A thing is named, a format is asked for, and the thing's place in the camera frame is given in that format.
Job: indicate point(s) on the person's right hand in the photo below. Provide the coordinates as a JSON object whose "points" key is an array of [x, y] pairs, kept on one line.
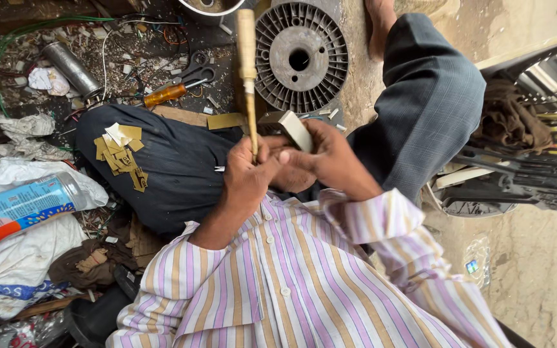
{"points": [[339, 162]]}

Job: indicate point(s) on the person's left hand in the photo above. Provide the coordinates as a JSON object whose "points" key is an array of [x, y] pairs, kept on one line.
{"points": [[244, 176]]}

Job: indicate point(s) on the person's left fingers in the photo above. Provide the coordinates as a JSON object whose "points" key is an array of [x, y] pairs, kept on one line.
{"points": [[265, 145]]}

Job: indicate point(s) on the grey metal block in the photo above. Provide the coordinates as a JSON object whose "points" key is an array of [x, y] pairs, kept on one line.
{"points": [[292, 126]]}

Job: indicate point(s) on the yellow paper strip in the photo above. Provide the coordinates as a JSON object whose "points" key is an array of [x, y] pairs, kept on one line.
{"points": [[225, 121]]}

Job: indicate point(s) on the brown cardboard piece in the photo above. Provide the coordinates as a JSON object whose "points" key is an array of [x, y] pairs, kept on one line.
{"points": [[182, 116]]}

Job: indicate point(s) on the person's dark trousers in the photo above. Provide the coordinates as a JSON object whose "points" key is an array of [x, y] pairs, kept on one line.
{"points": [[177, 164]]}

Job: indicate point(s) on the pile of yellow paper pieces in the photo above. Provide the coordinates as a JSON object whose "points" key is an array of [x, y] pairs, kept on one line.
{"points": [[119, 154]]}

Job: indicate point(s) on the person's striped shirt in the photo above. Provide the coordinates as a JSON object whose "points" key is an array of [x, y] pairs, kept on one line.
{"points": [[288, 290]]}

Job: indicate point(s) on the round metal bowl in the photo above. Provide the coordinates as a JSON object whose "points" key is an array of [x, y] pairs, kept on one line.
{"points": [[211, 7]]}

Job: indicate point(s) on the person's bare foot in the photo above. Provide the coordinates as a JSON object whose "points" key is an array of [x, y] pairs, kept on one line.
{"points": [[380, 24]]}

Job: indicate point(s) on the silver metal cylinder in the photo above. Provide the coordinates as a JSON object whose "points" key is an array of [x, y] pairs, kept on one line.
{"points": [[70, 67]]}

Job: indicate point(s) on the brown cloth rag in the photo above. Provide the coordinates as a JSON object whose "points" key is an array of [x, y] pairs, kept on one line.
{"points": [[82, 266]]}

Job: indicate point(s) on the crumpled white paper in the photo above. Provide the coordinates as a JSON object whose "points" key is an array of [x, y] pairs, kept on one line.
{"points": [[49, 81]]}

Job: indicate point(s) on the black plastic container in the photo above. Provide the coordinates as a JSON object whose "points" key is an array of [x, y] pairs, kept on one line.
{"points": [[94, 316]]}

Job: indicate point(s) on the clear plastic wrapper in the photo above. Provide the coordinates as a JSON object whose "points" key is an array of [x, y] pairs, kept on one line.
{"points": [[476, 263]]}

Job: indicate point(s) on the dark brown cloth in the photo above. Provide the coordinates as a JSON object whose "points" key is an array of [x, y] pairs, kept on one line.
{"points": [[510, 121]]}

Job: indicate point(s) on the clear jar with blue label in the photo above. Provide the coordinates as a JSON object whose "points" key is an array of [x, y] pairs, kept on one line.
{"points": [[22, 205]]}

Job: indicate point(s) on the black plastic crate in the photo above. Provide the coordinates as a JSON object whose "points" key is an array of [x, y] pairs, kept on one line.
{"points": [[525, 169]]}

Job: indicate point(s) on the white woven sack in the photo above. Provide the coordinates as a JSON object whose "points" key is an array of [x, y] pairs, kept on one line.
{"points": [[12, 261]]}

